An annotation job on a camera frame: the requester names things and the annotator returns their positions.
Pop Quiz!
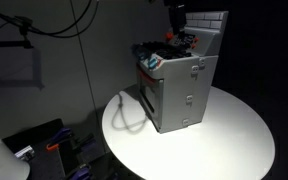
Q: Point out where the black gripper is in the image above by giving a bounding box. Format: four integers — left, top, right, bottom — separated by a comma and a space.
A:
168, 3, 187, 36

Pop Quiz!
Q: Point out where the black stove keypad panel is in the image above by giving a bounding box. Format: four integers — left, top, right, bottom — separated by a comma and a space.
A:
173, 34, 194, 48

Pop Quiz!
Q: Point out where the black stove burner grate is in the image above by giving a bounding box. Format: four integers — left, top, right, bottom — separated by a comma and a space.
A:
135, 40, 192, 61

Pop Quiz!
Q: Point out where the grey toy stove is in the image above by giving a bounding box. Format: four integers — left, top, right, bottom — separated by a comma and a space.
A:
131, 10, 229, 135

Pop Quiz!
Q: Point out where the grey oven door with window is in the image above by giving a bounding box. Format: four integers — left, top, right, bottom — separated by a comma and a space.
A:
136, 66, 164, 132

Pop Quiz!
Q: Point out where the round white table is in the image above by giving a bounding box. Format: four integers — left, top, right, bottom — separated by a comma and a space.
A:
101, 84, 276, 180

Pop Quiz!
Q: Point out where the purple black clamp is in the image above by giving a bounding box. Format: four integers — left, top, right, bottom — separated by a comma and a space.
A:
69, 133, 97, 152

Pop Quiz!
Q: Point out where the purple clamp with orange tip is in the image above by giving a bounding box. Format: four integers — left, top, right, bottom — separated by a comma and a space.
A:
45, 127, 74, 152

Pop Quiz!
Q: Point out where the red oven door handle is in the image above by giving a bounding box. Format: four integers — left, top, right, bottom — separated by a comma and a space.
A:
136, 64, 157, 86

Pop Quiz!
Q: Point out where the black hanging cable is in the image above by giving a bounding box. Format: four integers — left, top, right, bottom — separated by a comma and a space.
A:
0, 0, 100, 39

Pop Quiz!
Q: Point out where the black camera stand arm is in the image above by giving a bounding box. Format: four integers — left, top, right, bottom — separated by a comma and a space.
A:
0, 15, 36, 50

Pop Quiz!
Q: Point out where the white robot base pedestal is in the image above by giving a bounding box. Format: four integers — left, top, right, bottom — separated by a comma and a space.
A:
0, 116, 31, 180

